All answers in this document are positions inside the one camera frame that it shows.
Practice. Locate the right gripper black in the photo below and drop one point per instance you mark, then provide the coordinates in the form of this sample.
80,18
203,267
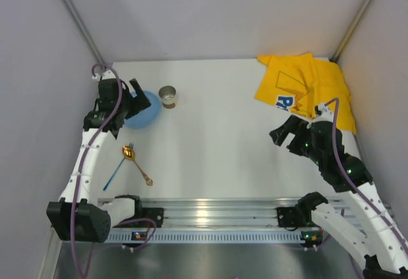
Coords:
293,137

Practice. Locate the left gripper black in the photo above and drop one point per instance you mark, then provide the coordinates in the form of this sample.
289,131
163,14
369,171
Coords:
133,101

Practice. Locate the metal cup brown base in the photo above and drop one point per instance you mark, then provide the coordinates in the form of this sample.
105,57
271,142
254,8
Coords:
168,96

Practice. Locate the yellow Pikachu cloth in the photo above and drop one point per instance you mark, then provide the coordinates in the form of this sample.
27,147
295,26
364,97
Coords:
298,83

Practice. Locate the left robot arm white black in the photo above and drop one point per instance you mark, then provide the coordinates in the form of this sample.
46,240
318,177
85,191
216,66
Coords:
77,214

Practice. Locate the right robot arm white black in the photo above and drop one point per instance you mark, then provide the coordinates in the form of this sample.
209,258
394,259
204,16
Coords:
378,247

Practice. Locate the light blue plate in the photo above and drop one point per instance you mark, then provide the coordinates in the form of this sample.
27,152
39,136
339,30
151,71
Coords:
147,116

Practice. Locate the blue fork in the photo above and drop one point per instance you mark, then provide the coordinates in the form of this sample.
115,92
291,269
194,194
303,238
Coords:
116,170

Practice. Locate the gold spoon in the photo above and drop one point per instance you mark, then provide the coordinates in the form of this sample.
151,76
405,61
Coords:
147,179

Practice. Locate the right frame post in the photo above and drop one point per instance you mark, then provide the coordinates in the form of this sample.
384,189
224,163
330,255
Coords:
351,29

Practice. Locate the frame post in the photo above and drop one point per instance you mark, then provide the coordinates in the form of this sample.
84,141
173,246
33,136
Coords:
83,30
351,29

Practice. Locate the aluminium mounting rail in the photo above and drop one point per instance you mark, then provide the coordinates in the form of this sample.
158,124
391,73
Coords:
228,214

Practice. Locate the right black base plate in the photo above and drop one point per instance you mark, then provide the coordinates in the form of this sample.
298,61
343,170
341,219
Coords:
289,218

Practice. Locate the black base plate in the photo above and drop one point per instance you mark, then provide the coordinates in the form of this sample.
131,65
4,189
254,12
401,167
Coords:
289,218
153,213

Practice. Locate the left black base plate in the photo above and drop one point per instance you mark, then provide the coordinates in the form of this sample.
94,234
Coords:
153,213

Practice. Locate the slotted cable duct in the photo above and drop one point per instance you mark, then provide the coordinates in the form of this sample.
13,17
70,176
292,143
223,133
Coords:
215,237

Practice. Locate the left frame post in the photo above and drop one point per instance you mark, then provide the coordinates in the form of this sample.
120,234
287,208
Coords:
83,30

